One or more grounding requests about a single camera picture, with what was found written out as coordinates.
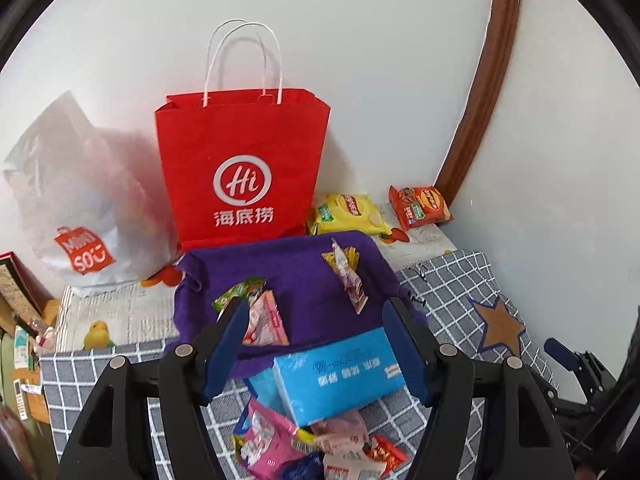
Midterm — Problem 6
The red paper bag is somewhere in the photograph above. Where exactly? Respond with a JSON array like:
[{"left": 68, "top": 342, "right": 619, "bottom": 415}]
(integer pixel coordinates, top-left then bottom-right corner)
[{"left": 154, "top": 19, "right": 332, "bottom": 253}]

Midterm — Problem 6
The teal small box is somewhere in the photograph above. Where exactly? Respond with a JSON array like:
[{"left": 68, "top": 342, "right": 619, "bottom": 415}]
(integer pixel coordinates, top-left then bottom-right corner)
[{"left": 12, "top": 325, "right": 33, "bottom": 368}]

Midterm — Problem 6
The blue snack packet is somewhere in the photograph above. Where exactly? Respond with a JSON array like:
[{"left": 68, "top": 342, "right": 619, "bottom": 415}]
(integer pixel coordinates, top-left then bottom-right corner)
[{"left": 280, "top": 451, "right": 326, "bottom": 480}]

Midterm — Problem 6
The blue tissue pack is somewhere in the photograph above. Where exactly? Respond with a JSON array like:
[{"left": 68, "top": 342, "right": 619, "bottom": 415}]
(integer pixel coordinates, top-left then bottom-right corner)
[{"left": 247, "top": 327, "right": 406, "bottom": 428}]

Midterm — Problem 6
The brown wooden door frame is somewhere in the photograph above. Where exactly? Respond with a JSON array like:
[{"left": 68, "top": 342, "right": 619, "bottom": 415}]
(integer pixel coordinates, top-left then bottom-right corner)
[{"left": 434, "top": 0, "right": 523, "bottom": 206}]

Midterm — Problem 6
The white remote control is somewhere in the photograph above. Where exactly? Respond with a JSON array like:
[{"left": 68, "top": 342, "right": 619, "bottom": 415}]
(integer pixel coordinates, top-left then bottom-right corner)
[{"left": 14, "top": 380, "right": 30, "bottom": 421}]

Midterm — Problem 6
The orange chips packet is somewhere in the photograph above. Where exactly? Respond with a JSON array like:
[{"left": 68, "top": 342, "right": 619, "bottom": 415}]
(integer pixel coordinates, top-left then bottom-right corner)
[{"left": 389, "top": 185, "right": 455, "bottom": 231}]

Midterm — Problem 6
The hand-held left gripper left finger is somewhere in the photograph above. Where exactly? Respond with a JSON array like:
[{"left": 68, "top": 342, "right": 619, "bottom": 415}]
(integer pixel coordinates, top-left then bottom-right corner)
[{"left": 59, "top": 297, "right": 251, "bottom": 480}]

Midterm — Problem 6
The white pink candy packet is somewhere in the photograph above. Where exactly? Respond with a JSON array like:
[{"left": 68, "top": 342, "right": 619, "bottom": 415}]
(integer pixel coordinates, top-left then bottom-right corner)
[{"left": 330, "top": 241, "right": 370, "bottom": 315}]

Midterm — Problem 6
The green snack packet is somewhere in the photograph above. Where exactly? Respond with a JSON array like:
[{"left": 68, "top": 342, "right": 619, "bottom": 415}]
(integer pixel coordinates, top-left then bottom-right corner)
[{"left": 212, "top": 276, "right": 266, "bottom": 313}]

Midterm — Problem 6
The yellow chips packet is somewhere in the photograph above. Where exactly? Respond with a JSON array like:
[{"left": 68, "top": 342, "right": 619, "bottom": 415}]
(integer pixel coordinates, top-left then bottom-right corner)
[{"left": 306, "top": 193, "right": 393, "bottom": 236}]

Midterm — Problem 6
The small pink snack packet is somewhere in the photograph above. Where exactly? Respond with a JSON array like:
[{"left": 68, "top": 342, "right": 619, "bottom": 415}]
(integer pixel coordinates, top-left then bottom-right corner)
[{"left": 307, "top": 408, "right": 373, "bottom": 453}]

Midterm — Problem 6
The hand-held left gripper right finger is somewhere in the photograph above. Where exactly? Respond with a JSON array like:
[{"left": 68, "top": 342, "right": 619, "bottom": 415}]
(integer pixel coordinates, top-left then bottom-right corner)
[{"left": 382, "top": 296, "right": 573, "bottom": 480}]

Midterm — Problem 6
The panda print snack packet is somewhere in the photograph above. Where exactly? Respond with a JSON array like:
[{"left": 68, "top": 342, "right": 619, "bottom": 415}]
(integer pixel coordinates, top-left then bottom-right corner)
[{"left": 242, "top": 290, "right": 291, "bottom": 347}]

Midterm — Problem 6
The yellow spotted snack packet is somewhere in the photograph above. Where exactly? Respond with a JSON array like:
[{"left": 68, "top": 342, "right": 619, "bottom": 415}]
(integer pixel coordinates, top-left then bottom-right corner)
[{"left": 321, "top": 246, "right": 360, "bottom": 273}]

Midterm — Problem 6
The wooden nightstand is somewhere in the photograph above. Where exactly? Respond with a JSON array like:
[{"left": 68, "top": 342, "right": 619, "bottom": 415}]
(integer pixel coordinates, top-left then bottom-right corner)
[{"left": 10, "top": 300, "right": 63, "bottom": 426}]

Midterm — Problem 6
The patterned book with red edge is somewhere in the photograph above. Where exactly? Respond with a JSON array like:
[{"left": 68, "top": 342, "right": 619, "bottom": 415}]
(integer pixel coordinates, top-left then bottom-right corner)
[{"left": 0, "top": 251, "right": 56, "bottom": 333}]

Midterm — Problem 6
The yellow green bird toy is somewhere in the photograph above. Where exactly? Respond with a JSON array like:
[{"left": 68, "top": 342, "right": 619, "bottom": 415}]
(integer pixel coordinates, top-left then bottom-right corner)
[{"left": 82, "top": 320, "right": 117, "bottom": 351}]

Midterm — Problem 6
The large pink snack packet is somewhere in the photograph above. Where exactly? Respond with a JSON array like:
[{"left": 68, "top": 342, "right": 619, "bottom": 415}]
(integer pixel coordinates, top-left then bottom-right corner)
[{"left": 235, "top": 399, "right": 313, "bottom": 480}]

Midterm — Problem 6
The grey checkered tablecloth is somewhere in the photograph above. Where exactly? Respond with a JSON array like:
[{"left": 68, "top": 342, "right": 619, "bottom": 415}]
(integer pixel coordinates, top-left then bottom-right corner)
[{"left": 40, "top": 249, "right": 566, "bottom": 480}]

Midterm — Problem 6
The white plastic bag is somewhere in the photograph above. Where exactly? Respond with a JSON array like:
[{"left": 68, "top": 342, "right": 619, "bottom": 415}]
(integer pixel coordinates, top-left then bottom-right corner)
[{"left": 2, "top": 90, "right": 181, "bottom": 298}]

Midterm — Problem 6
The red snack packet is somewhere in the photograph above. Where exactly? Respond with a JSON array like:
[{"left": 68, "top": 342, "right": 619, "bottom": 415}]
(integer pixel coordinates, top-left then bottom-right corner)
[{"left": 365, "top": 435, "right": 410, "bottom": 476}]

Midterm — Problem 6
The purple towel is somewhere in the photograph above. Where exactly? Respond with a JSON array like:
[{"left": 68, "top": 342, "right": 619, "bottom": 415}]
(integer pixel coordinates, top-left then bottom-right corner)
[{"left": 172, "top": 230, "right": 426, "bottom": 378}]

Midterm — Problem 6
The green blanket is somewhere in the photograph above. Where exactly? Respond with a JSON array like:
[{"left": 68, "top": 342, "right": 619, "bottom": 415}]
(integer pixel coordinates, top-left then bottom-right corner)
[{"left": 0, "top": 335, "right": 21, "bottom": 411}]

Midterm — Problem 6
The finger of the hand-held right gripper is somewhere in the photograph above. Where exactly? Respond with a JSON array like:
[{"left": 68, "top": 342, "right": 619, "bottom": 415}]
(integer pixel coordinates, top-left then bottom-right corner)
[
  {"left": 544, "top": 337, "right": 584, "bottom": 369},
  {"left": 574, "top": 350, "right": 621, "bottom": 402}
]

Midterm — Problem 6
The white printed snack packet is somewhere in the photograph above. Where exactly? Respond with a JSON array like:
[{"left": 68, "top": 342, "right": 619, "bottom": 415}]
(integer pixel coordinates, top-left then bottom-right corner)
[{"left": 322, "top": 447, "right": 388, "bottom": 480}]

